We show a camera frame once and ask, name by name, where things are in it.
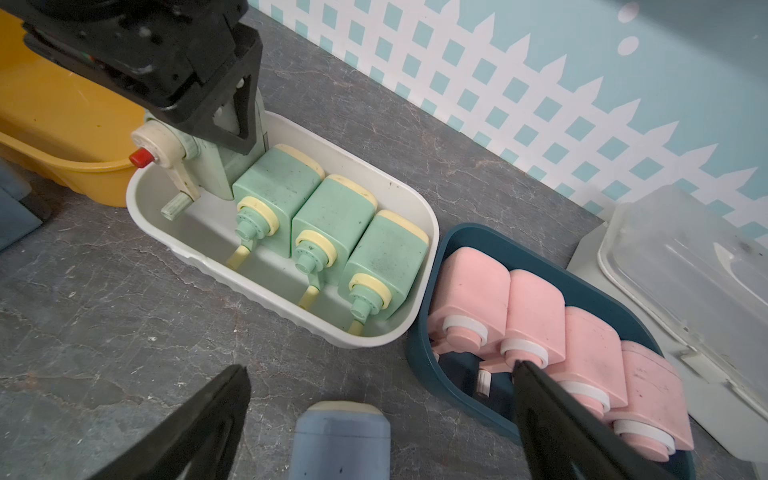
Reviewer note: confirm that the green pencil sharpener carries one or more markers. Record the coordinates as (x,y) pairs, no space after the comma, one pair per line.
(269,195)
(326,230)
(381,270)

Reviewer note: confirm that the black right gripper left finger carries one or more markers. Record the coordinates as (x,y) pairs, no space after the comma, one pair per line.
(199,440)

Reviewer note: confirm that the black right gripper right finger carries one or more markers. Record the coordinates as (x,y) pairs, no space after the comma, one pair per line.
(562,440)

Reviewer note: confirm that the pale green round sharpener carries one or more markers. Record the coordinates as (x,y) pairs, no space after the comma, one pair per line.
(195,165)

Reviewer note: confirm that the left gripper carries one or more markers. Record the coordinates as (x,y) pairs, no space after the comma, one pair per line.
(192,62)

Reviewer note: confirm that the white plastic storage box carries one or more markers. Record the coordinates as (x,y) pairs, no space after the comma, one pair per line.
(203,237)

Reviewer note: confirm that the translucent plastic lidded case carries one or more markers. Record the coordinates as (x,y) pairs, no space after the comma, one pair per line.
(699,285)

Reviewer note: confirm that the blue pencil sharpener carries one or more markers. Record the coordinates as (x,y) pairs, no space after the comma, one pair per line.
(22,209)
(341,440)

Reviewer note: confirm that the yellow plastic storage box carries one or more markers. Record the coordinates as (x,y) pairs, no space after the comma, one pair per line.
(62,126)

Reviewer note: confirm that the pink pencil sharpener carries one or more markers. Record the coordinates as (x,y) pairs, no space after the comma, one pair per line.
(468,311)
(534,330)
(655,423)
(593,370)

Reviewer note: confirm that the dark teal storage box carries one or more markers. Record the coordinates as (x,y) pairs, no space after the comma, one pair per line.
(453,376)

